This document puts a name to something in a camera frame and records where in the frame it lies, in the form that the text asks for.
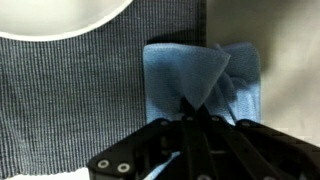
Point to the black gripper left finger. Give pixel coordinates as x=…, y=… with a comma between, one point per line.
x=181, y=145

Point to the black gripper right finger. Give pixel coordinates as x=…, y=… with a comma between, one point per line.
x=263, y=153

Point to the blue towel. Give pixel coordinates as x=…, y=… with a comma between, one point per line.
x=225, y=79

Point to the white plate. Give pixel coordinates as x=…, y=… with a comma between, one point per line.
x=51, y=20

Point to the dark blue placemat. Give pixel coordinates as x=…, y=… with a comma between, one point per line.
x=63, y=102

